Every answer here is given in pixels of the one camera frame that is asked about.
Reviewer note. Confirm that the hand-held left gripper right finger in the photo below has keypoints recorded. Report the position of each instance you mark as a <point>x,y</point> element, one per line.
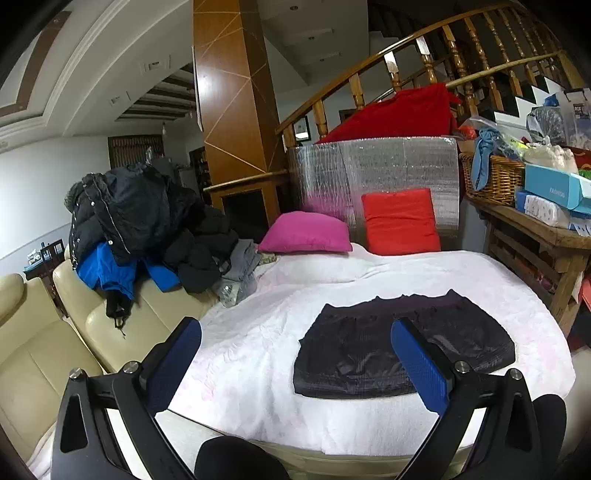
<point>422,369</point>

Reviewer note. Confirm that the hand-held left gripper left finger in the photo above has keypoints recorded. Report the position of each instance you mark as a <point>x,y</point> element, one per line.
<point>178,364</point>

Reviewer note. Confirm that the dark quilted jacket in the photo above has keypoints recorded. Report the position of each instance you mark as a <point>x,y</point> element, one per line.
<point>360,350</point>

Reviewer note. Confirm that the grey clothes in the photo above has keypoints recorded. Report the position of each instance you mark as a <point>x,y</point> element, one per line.
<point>242,267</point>

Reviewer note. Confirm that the white blanket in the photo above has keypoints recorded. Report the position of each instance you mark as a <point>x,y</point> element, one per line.
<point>258,346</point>

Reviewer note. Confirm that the clear plastic bag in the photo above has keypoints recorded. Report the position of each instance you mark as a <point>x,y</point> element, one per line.
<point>230,293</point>

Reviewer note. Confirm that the person's left leg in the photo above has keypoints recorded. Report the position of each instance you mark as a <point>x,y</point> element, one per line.
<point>235,461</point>

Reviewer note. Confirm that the person's leg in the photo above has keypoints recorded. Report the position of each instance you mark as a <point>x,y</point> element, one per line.
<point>235,461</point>
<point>551,438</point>

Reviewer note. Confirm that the blue jacket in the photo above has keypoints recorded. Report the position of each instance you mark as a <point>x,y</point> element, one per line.
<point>101,272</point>

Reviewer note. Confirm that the beige leather sofa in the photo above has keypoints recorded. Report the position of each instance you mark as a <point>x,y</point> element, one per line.
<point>41,346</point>

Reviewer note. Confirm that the person's right leg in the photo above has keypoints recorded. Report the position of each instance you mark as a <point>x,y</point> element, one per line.
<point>551,438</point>

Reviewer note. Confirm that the red pillow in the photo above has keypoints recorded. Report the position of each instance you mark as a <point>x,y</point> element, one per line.
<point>399,221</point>

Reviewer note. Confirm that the pile of black coats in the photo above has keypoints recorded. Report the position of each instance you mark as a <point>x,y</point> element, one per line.
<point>134,207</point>

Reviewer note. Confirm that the wooden table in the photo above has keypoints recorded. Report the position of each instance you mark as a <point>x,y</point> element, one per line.
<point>531,230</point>

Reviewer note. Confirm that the magenta pillow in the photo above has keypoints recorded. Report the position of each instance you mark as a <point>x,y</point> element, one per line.
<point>304,233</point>

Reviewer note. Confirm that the white printed tissue pack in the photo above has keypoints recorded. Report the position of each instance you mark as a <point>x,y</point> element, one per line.
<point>545,210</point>

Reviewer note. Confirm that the wicker basket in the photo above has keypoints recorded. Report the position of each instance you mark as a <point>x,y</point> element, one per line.
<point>498,182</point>

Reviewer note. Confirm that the silver foil insulation board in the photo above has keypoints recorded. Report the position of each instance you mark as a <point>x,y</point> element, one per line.
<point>383,166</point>

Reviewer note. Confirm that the blue cloth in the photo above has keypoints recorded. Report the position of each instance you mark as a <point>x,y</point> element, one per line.
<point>487,157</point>

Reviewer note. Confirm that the blue cardboard box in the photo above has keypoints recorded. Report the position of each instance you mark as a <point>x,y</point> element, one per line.
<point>554,187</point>

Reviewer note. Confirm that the cream cloth bundle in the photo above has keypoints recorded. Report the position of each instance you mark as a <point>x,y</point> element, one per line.
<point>549,159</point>

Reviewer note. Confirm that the red blanket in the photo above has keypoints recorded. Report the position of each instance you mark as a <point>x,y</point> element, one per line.
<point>401,115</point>

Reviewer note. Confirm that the wooden pillar cabinet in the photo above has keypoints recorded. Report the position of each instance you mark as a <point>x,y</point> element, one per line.
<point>231,101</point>

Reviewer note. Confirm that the plastic bag with dark cloth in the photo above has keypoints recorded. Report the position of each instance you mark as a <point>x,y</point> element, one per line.
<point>547,124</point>

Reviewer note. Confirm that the clear plastic storage box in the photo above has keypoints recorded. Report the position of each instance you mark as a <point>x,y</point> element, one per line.
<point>575,110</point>

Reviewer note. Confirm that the wooden stair railing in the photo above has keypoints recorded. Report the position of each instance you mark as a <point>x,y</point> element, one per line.
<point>461,41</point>

